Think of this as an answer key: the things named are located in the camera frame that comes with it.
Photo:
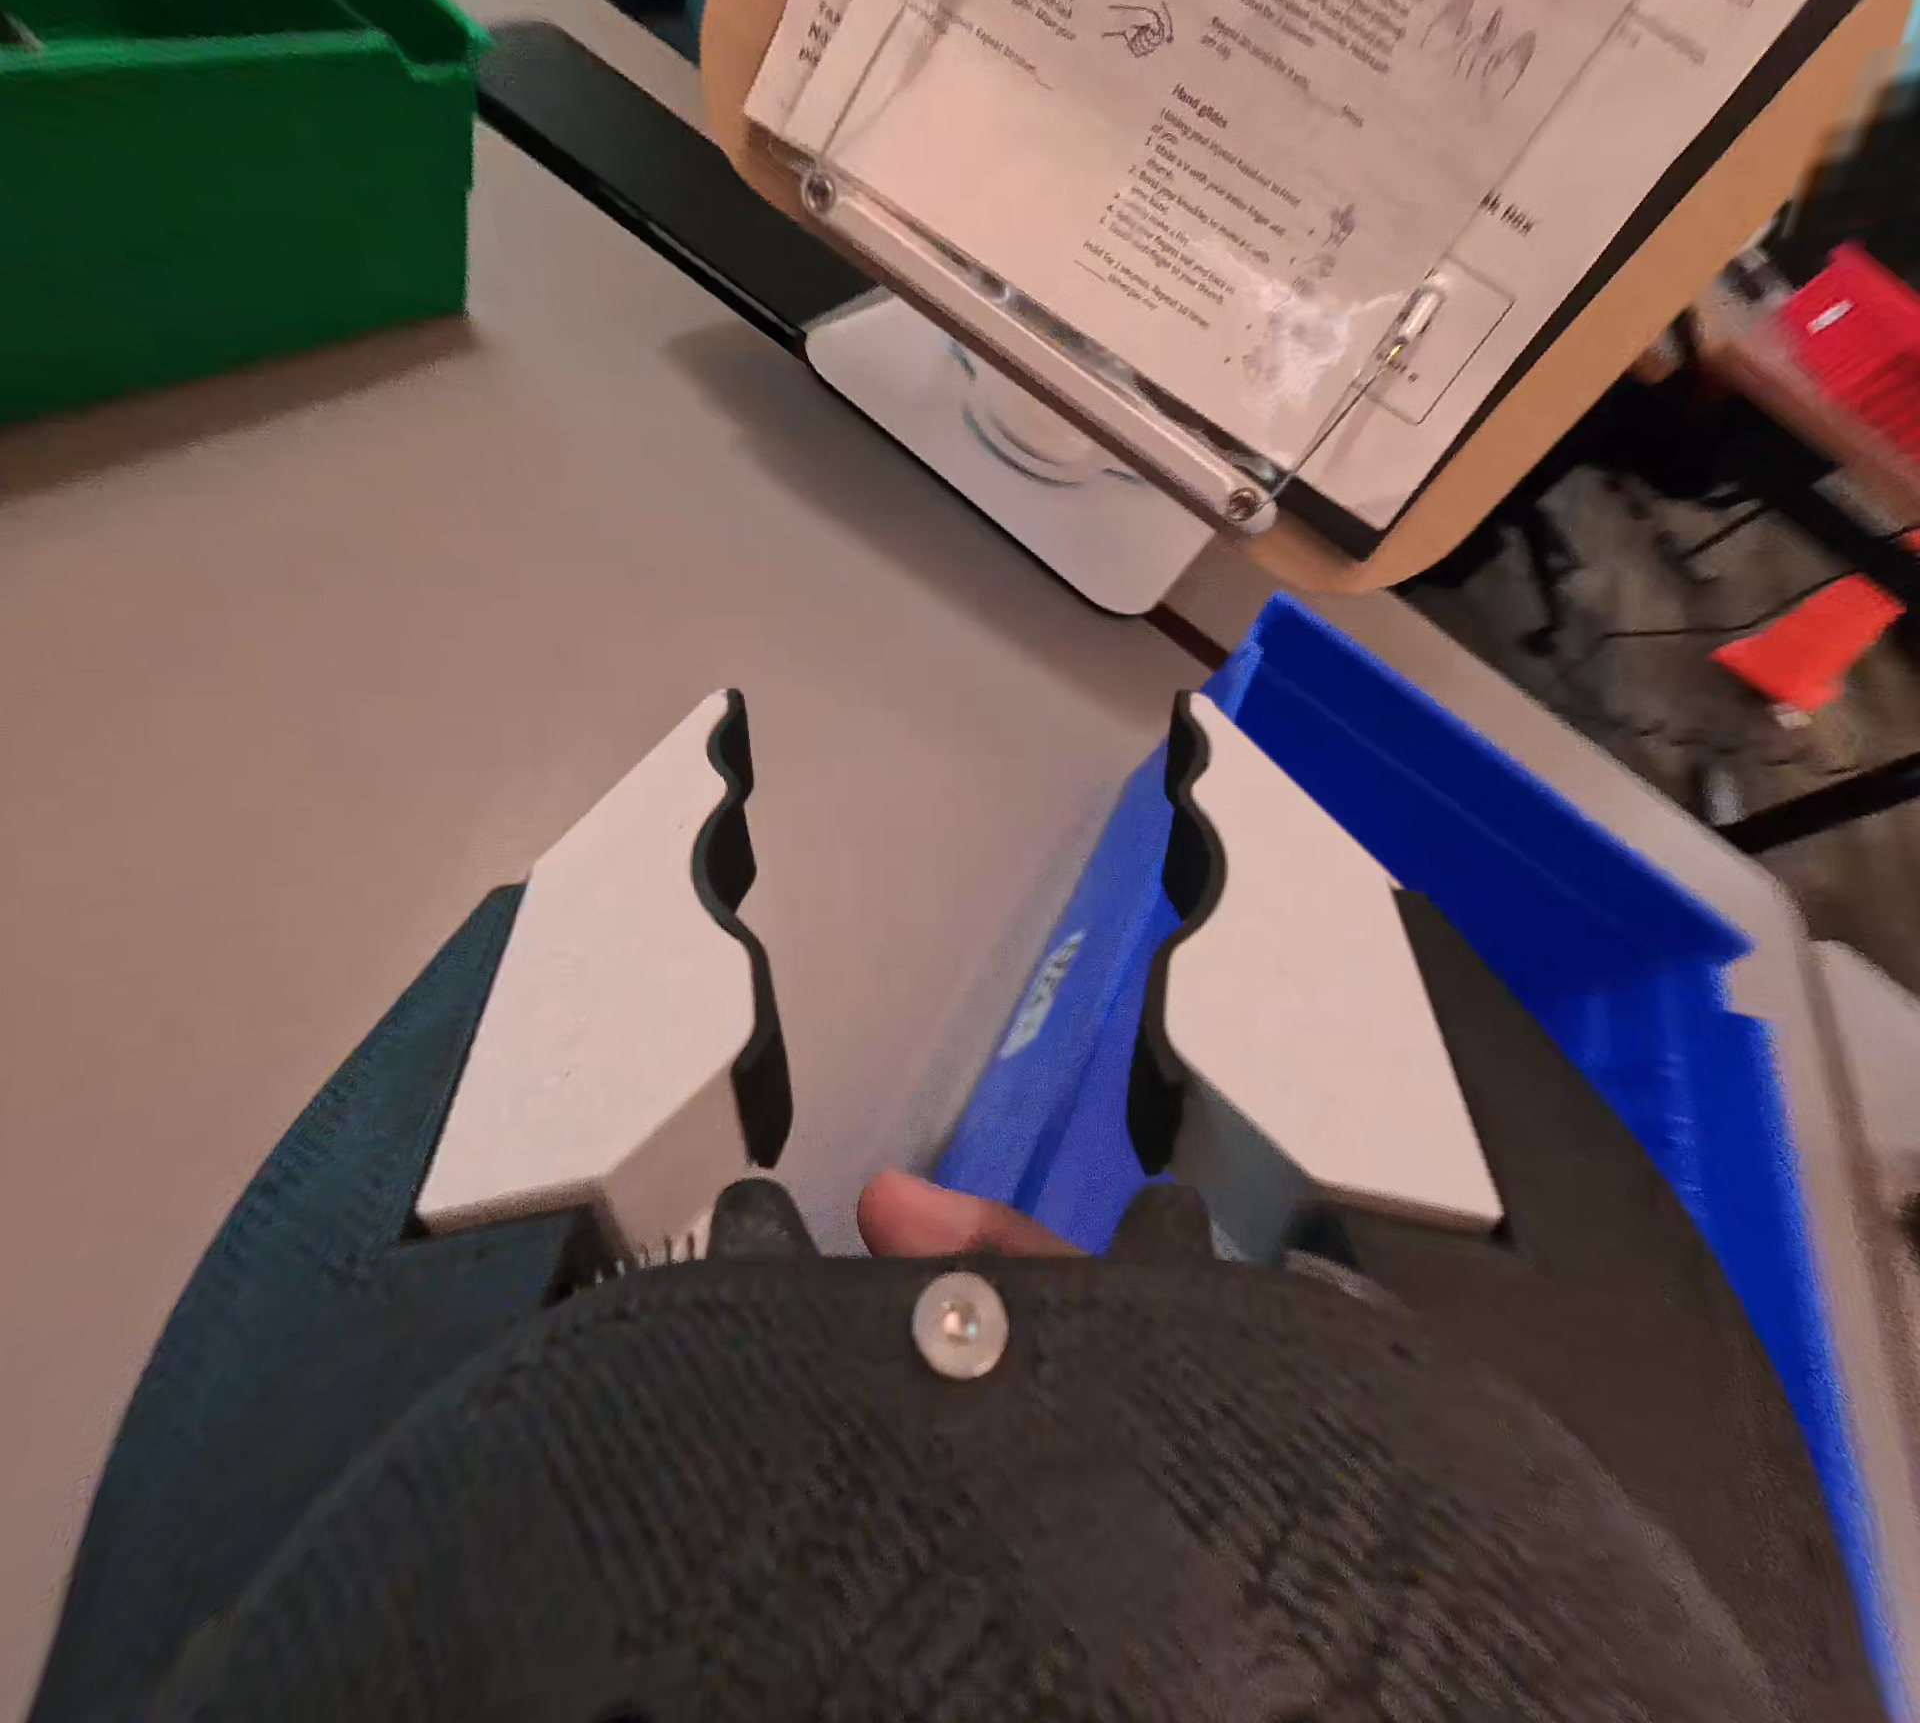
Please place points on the green plastic bin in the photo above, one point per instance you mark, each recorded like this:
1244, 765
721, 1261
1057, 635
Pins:
224, 221

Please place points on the wooden document board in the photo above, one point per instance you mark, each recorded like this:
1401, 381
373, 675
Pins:
1574, 447

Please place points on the orange-red floor object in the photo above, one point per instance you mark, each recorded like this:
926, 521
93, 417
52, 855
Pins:
1809, 643

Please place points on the red crate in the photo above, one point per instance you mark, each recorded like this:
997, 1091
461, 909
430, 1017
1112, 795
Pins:
1852, 357

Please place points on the grey desk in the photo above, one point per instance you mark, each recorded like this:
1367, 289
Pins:
451, 583

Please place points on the clear page holder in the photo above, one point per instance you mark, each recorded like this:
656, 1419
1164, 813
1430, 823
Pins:
1035, 319

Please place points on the blue plastic bin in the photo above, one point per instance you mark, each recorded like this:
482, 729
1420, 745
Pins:
1500, 823

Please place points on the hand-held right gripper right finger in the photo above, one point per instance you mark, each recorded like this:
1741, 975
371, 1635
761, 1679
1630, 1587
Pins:
1321, 1003

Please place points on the person's right hand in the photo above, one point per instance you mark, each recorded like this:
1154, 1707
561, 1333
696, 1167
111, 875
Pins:
944, 1221

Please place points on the white stand base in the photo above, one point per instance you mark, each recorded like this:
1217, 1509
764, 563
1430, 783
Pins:
1080, 537

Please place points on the printed instruction sheet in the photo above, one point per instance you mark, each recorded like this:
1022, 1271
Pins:
1050, 101

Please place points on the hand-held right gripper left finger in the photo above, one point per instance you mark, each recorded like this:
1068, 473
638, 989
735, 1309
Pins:
601, 1003

